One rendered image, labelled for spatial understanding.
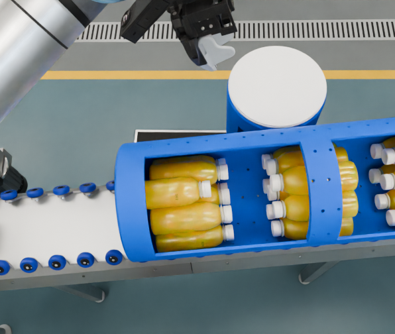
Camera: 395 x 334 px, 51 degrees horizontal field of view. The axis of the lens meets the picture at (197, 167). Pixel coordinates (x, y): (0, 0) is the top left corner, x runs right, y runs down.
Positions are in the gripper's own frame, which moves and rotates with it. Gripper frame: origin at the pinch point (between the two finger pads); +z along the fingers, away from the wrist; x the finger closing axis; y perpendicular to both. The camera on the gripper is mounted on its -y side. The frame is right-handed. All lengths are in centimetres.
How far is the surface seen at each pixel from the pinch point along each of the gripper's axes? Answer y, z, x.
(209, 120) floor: -44, 135, 85
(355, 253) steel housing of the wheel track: 18, 71, -15
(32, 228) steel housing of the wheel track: -65, 38, -7
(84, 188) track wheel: -49, 37, 2
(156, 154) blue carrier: -19.4, 21.2, -1.6
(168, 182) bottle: -18.9, 26.8, -6.0
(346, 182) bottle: 18.7, 39.0, -7.1
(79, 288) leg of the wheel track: -85, 90, -12
